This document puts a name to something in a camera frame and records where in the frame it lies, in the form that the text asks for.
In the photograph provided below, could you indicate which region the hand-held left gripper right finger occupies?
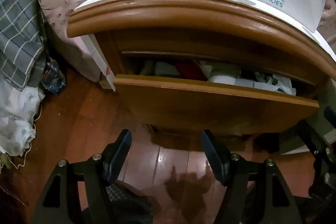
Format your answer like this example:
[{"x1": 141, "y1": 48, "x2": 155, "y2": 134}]
[{"x1": 202, "y1": 130, "x2": 305, "y2": 224}]

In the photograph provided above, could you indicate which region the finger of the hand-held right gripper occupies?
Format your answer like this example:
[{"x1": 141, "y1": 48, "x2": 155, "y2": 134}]
[
  {"x1": 325, "y1": 106, "x2": 336, "y2": 132},
  {"x1": 299, "y1": 119, "x2": 332, "y2": 174}
]

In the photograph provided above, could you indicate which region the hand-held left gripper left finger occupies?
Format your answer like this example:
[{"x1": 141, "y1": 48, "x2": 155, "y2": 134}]
[{"x1": 31, "y1": 129, "x2": 132, "y2": 224}]

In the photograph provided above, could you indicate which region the wooden drawer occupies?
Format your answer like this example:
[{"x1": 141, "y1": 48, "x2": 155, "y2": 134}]
[{"x1": 113, "y1": 57, "x2": 324, "y2": 136}]

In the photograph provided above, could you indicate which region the red underwear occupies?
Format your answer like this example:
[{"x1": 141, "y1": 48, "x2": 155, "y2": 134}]
[{"x1": 176, "y1": 61, "x2": 208, "y2": 81}]

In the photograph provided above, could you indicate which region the yellow green cloth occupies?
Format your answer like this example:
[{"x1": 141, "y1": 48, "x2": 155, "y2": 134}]
[{"x1": 139, "y1": 60, "x2": 155, "y2": 75}]

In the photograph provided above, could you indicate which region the grey white underwear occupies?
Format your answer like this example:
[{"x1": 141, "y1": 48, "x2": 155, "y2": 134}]
[{"x1": 155, "y1": 62, "x2": 179, "y2": 77}]

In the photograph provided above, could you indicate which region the person's plaid trouser leg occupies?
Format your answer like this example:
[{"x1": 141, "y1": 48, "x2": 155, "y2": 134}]
[{"x1": 79, "y1": 182, "x2": 155, "y2": 224}]

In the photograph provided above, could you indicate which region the blue patterned packet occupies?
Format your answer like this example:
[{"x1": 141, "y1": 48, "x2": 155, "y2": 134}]
[{"x1": 42, "y1": 59, "x2": 66, "y2": 94}]

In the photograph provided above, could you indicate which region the white sheer fabric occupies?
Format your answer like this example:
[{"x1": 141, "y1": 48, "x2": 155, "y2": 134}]
[{"x1": 0, "y1": 77, "x2": 45, "y2": 156}]

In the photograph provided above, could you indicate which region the wooden nightstand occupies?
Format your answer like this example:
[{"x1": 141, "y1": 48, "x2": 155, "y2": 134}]
[{"x1": 67, "y1": 0, "x2": 336, "y2": 140}]

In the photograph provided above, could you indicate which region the grey plaid cloth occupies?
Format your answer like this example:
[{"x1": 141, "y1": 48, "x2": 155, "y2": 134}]
[{"x1": 0, "y1": 0, "x2": 46, "y2": 90}]

